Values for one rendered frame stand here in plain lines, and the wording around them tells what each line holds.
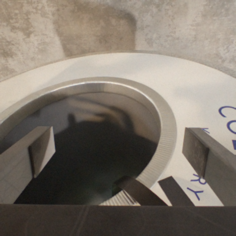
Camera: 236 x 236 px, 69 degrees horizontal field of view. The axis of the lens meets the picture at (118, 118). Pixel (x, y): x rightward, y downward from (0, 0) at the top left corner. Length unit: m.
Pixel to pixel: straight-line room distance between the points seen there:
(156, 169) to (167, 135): 0.10
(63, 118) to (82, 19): 0.64
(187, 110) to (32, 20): 1.09
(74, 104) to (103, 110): 0.13
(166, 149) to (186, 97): 0.22
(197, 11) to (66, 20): 0.75
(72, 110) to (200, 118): 0.52
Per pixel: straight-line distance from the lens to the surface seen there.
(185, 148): 0.17
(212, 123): 0.49
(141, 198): 0.32
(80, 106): 0.78
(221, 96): 0.60
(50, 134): 0.16
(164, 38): 1.17
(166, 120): 0.47
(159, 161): 0.38
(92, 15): 1.17
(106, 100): 0.74
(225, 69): 0.75
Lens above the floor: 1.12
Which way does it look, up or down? 49 degrees down
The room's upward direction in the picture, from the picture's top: 169 degrees counter-clockwise
